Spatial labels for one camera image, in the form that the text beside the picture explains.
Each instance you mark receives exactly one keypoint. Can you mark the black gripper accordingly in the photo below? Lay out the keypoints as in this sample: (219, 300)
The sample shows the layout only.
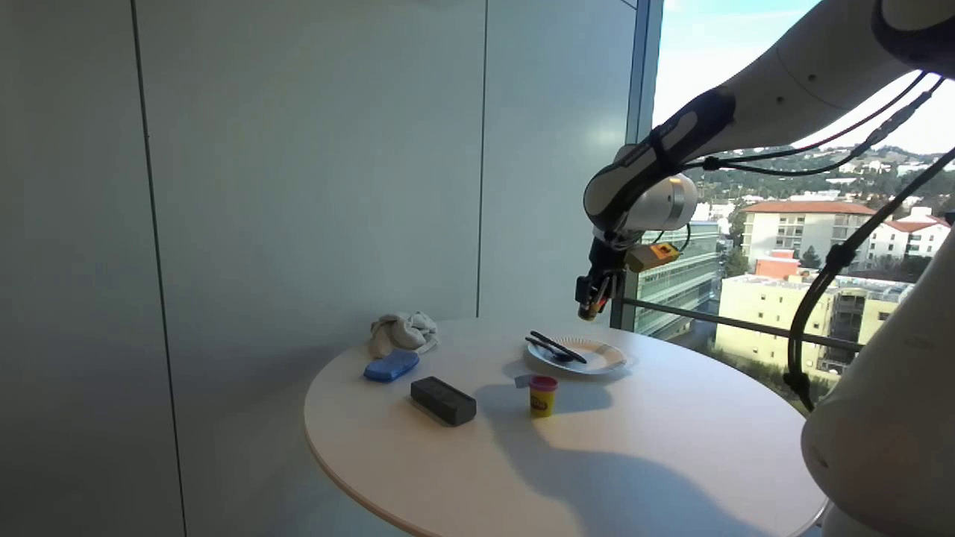
(607, 260)

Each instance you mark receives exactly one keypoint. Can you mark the black plastic spoon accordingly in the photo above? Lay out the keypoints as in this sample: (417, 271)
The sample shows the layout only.
(544, 351)

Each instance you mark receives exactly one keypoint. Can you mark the yellow tub purple lid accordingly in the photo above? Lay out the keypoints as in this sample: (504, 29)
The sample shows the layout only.
(544, 399)

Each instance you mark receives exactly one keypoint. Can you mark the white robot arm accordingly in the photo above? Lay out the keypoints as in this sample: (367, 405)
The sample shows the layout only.
(795, 80)

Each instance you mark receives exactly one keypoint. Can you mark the white paper plate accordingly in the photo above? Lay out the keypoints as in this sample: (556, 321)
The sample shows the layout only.
(601, 359)

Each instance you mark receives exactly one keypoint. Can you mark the glass office building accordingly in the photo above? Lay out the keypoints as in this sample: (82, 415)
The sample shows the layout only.
(683, 285)

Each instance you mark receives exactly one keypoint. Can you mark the balcony railing bar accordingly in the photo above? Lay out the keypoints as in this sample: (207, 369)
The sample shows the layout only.
(735, 324)

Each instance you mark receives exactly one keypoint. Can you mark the cream flat roof building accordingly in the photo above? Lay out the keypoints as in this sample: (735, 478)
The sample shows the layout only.
(766, 317)

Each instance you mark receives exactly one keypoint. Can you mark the dark grey rectangular block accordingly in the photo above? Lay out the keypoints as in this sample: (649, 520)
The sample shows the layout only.
(444, 402)

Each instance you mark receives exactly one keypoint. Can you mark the white crumpled cloth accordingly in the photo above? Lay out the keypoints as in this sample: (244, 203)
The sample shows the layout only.
(398, 333)

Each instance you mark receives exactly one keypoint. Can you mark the white building red roof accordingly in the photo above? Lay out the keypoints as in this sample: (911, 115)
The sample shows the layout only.
(825, 226)

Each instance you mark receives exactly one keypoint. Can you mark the window frame post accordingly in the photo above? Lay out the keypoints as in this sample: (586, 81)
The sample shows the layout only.
(643, 99)

